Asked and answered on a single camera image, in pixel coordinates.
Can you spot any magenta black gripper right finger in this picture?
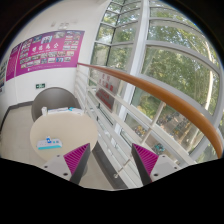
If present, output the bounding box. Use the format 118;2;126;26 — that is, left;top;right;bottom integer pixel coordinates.
131;144;180;185

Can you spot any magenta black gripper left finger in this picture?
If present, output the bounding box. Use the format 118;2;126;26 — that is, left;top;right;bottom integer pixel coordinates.
42;143;91;184

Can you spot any white blue charger plug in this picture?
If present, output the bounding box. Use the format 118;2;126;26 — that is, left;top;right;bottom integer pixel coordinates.
46;136;52;144

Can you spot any round beige table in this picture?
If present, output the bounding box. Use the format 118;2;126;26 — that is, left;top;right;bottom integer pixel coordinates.
30;112;98;161

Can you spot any white metal railing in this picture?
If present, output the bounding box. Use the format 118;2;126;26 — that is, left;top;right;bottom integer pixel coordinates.
75;65;195;188

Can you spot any grey round-backed chair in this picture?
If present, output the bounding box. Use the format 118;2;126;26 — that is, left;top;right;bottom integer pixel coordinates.
31;87;81;121

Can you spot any orange wooden handrail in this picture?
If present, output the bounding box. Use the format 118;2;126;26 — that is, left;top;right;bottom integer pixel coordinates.
78;62;223;158

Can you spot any green exit sign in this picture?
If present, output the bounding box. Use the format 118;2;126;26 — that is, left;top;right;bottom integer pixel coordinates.
36;83;46;89

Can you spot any narrow magenta side poster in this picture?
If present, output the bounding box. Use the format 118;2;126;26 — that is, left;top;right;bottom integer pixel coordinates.
6;44;21;81

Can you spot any white framed large window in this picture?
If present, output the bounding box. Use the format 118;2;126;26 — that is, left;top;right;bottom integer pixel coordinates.
90;0;224;163

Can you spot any magenta photo wall poster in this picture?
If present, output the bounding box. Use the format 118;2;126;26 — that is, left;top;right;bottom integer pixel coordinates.
15;30;84;76

